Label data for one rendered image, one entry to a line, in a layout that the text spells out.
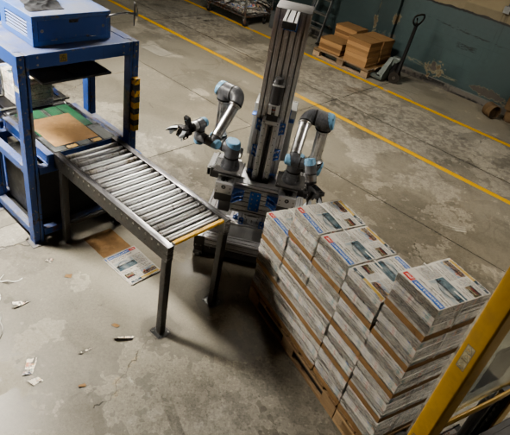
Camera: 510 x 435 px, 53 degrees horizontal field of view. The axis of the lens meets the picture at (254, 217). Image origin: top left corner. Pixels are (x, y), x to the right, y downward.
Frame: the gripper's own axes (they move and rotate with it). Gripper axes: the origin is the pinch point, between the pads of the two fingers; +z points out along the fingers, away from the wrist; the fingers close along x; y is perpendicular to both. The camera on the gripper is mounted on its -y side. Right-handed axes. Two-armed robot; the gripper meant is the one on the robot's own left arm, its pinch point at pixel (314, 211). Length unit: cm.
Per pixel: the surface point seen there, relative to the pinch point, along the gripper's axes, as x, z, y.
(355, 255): 8, 20, -49
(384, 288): 9, 33, -73
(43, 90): 131, -103, 195
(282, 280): 18, 48, 17
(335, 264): 17, 25, -42
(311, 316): 18, 64, -16
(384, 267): -3, 27, -61
